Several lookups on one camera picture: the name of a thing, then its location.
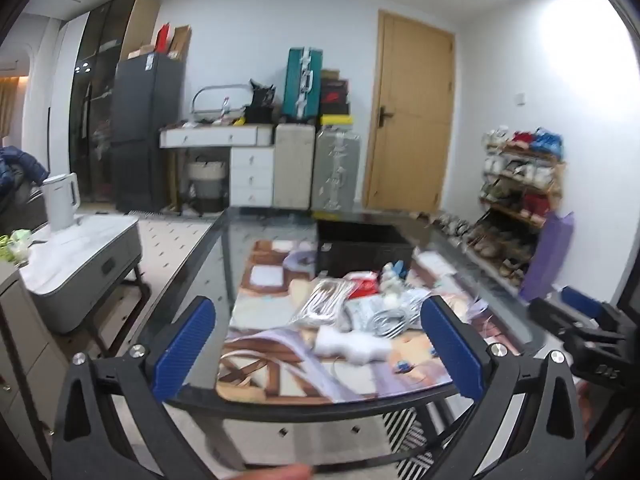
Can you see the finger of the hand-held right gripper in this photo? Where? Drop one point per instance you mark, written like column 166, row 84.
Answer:
column 582, row 299
column 555, row 317

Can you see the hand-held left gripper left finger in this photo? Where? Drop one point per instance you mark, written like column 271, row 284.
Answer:
column 185, row 345

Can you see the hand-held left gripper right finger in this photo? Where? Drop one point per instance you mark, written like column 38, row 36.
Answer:
column 450, row 345

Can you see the white printed plastic packet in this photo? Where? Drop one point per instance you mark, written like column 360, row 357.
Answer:
column 372, row 316

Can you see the blue and white soft toy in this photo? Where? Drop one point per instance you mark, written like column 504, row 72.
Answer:
column 392, row 280

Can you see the white fluffy cloth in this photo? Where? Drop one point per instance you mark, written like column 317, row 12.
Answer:
column 352, row 346

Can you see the red and white packet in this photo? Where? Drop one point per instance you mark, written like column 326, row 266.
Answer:
column 362, row 285

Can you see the black storage box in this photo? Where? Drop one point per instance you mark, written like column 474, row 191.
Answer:
column 362, row 247

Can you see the person's right hand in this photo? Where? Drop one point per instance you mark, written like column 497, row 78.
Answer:
column 586, row 402

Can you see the purple bag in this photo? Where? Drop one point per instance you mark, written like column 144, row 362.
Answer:
column 550, row 260

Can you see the printed desk mat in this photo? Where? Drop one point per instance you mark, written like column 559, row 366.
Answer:
column 272, row 360

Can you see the black white striped rug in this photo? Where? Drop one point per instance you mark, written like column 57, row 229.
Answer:
column 407, row 440

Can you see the row of shoes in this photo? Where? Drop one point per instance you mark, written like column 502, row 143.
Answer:
column 465, row 232

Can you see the white topped side table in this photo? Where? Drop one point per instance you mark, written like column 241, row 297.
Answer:
column 85, row 260

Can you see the black framed glass table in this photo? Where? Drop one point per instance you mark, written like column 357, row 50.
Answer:
column 300, row 410

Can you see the wooden shoe rack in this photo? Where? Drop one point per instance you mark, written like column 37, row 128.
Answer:
column 525, row 180

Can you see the beige cabinet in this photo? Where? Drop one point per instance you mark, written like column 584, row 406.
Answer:
column 25, row 350

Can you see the woven basket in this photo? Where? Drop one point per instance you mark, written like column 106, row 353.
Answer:
column 206, row 185

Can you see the white desk with drawers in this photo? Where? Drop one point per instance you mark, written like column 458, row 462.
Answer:
column 250, row 165

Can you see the white electric kettle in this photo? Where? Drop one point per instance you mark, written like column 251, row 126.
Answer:
column 60, row 200

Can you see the green and white cloth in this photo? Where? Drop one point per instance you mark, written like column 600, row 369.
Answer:
column 15, row 245

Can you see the beige suitcase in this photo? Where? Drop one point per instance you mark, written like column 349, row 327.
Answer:
column 295, row 167

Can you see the grey suitcase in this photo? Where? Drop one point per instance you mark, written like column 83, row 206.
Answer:
column 336, row 170

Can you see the dark grey refrigerator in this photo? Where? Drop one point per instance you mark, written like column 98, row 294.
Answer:
column 145, row 130

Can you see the wooden door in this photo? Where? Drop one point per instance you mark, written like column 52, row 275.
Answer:
column 410, row 110

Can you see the blue puffer jacket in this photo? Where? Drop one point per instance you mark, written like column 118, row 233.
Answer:
column 22, row 167

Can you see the clear plastic bottle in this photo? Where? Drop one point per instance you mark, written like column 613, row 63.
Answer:
column 226, row 107

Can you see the yellow and black box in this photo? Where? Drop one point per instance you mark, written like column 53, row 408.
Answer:
column 336, row 121

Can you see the black bag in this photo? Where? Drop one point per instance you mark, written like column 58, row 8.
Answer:
column 261, row 105

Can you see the dark glass wardrobe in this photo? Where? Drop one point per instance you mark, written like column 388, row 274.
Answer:
column 95, row 85

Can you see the red and black shoe box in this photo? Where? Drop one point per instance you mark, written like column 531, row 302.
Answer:
column 334, row 92

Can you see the teal suitcase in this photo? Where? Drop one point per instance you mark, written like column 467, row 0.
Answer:
column 302, row 85

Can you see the beige curtain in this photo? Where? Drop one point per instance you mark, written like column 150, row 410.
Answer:
column 7, row 110

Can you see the brown cardboard box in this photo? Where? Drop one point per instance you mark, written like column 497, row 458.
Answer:
column 180, row 42

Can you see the chrome arched frame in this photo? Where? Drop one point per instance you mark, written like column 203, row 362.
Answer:
column 220, row 89

